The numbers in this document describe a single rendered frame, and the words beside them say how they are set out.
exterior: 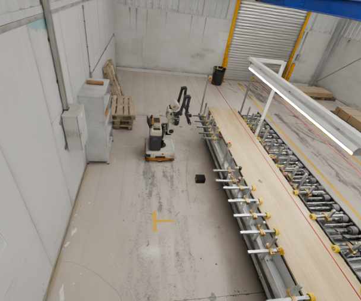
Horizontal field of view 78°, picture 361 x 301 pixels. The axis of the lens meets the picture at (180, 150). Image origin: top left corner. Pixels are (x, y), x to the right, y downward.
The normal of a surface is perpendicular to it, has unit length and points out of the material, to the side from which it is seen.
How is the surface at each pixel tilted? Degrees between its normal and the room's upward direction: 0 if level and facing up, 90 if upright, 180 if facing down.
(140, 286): 0
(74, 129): 90
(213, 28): 90
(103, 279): 0
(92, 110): 90
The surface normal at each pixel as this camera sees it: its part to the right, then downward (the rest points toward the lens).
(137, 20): 0.13, 0.61
